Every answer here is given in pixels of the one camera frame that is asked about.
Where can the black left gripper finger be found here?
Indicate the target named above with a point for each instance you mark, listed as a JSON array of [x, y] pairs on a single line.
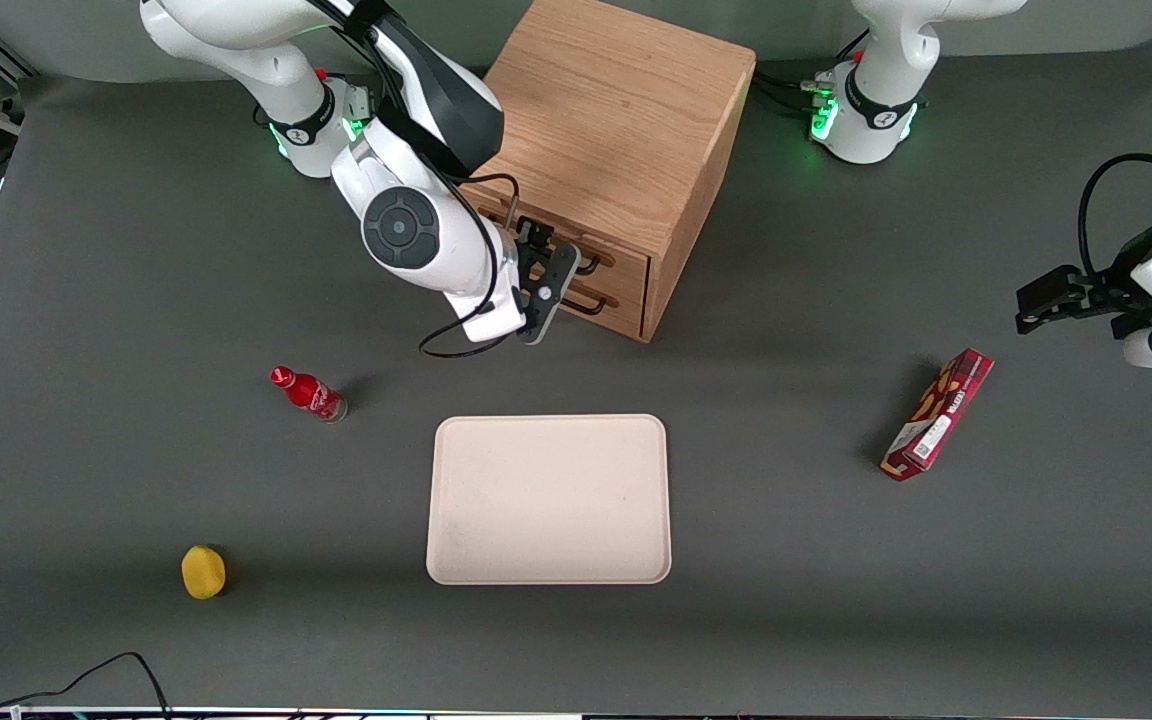
[[1051, 288], [1046, 320]]

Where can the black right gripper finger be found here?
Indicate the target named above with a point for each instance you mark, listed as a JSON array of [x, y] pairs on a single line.
[[546, 236], [522, 232]]

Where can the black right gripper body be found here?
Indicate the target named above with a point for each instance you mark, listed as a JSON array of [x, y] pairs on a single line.
[[533, 240]]

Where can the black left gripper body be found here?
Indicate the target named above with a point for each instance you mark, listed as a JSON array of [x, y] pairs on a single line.
[[1112, 290]]

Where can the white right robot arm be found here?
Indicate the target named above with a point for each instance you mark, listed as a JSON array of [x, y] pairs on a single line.
[[406, 230]]

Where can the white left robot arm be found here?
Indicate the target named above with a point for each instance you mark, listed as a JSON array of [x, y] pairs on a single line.
[[886, 60]]

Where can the oak wooden drawer cabinet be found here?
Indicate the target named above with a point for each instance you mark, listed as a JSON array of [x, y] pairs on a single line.
[[626, 110]]

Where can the red snack box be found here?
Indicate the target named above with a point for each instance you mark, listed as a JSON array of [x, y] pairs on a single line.
[[938, 415]]

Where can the beige plastic tray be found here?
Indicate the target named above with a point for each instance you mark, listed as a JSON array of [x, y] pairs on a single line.
[[548, 500]]

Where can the small red soda bottle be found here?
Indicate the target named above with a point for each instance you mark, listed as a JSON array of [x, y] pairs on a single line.
[[311, 394]]

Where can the yellow lemon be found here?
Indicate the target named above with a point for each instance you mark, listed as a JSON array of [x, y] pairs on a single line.
[[203, 572]]

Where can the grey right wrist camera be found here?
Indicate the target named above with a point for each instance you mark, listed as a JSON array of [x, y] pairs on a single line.
[[560, 275]]

